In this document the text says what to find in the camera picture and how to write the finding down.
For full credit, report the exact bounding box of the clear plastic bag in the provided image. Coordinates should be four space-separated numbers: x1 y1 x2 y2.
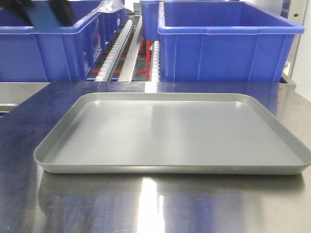
94 0 125 14

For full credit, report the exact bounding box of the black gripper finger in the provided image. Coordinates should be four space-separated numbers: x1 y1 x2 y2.
11 0 33 26
49 0 75 26

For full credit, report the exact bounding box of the blue bin front right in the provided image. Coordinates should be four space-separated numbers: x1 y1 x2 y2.
158 1 304 83

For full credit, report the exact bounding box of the white roller conveyor rail right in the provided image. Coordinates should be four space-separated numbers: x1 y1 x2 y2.
150 41 160 82

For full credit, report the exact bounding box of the white roller conveyor rail left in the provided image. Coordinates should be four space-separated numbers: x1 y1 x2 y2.
95 20 134 82

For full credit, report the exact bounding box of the blue bin front left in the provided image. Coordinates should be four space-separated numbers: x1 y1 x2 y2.
0 0 104 83

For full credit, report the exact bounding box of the white roller conveyor rail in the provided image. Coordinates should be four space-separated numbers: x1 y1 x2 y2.
150 41 160 82
95 20 134 82

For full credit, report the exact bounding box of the blue bin rear right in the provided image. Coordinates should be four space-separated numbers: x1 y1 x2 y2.
140 0 233 45

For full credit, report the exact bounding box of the blue foam cube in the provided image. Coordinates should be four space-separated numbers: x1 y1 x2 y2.
26 0 60 32

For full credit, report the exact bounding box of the red metal shelf frame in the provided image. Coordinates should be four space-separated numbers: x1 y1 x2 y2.
87 38 147 82

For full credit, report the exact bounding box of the steel centre rail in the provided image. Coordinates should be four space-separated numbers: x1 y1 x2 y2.
118 16 142 83

